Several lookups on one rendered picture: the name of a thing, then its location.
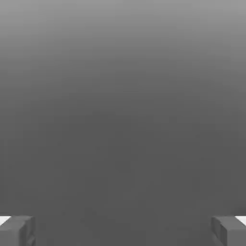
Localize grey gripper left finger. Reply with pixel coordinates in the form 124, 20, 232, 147
0, 215, 37, 246

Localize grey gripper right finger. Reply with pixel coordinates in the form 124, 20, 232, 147
210, 215, 246, 246

